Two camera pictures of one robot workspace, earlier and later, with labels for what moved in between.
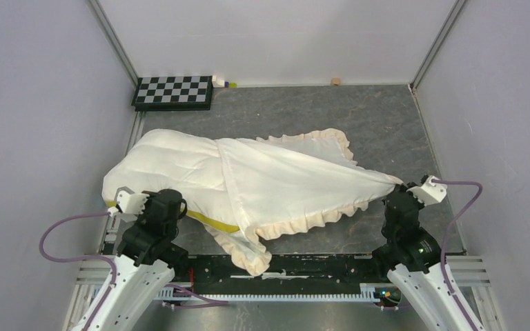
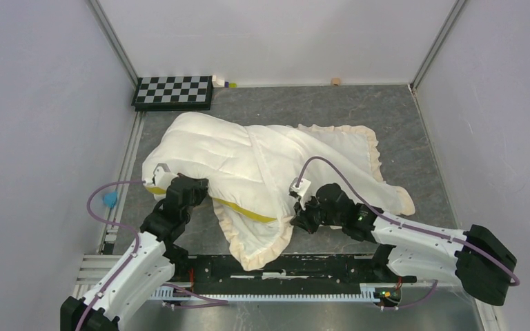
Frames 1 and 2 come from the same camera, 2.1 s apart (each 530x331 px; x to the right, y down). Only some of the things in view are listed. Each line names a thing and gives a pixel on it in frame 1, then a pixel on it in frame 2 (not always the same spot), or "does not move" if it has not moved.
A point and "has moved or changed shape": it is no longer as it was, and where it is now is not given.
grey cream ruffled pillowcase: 283,181 has moved or changed shape
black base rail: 283,272 does not move
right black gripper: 405,185 to 301,217
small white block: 217,83 does not move
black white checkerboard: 173,93 does not move
